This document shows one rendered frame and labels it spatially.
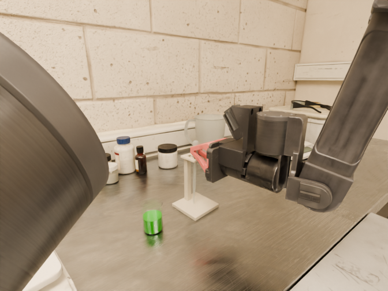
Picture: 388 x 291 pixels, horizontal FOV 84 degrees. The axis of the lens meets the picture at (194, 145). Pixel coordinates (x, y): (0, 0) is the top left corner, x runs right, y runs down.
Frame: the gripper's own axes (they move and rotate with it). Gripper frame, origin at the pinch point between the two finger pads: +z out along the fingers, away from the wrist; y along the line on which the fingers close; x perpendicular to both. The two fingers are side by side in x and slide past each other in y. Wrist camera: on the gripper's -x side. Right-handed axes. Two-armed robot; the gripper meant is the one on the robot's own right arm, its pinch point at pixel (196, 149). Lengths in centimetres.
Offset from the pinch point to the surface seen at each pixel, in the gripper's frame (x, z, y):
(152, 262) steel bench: 14.4, -6.6, 17.0
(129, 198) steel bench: 14.2, 14.3, 9.9
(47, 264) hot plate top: 5.6, -6.1, 30.4
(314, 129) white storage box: 7, -2, -72
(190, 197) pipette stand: 12.9, 2.3, -0.1
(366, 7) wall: -48, -5, -112
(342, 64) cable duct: -22, 0, -108
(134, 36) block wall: -29, 41, -11
